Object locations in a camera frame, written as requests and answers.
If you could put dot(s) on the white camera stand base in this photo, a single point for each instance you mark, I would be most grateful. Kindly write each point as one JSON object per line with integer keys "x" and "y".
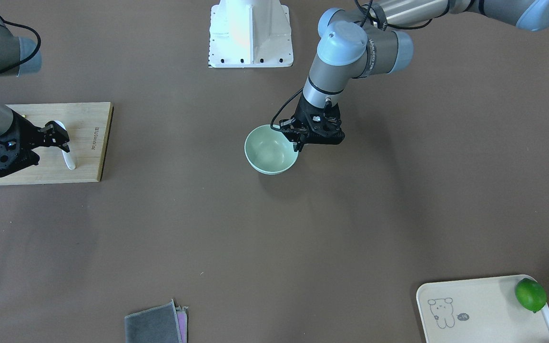
{"x": 250, "y": 34}

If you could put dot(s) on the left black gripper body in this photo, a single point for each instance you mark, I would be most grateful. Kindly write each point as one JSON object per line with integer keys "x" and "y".
{"x": 301, "y": 116}

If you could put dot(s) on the grey folded cloth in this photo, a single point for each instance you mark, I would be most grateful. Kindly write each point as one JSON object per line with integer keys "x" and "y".
{"x": 167, "y": 323}

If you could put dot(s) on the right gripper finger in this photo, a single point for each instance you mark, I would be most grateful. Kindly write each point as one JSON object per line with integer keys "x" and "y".
{"x": 47, "y": 132}

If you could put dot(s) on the bamboo cutting board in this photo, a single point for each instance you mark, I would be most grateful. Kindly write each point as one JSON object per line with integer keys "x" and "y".
{"x": 88, "y": 126}

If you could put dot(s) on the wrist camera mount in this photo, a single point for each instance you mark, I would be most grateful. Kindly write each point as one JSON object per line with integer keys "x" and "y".
{"x": 327, "y": 141}
{"x": 15, "y": 157}

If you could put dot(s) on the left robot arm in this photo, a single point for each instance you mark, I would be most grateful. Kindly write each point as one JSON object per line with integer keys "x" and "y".
{"x": 373, "y": 39}

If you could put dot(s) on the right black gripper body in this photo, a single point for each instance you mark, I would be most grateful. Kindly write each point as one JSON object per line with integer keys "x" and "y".
{"x": 25, "y": 135}

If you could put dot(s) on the mint green bowl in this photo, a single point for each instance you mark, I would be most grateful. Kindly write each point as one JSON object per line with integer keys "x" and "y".
{"x": 268, "y": 151}

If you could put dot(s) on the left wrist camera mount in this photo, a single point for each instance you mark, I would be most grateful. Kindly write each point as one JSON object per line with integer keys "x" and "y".
{"x": 327, "y": 141}

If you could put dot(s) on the green lime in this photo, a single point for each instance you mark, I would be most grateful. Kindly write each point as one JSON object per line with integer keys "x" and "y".
{"x": 530, "y": 295}

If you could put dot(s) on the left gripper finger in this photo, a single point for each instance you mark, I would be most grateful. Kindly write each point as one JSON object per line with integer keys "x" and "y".
{"x": 291, "y": 128}
{"x": 299, "y": 140}

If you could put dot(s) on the cream tray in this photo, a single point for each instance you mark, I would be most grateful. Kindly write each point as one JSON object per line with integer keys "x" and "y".
{"x": 482, "y": 310}

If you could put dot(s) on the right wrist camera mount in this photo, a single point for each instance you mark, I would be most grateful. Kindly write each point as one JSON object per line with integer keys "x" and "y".
{"x": 15, "y": 157}

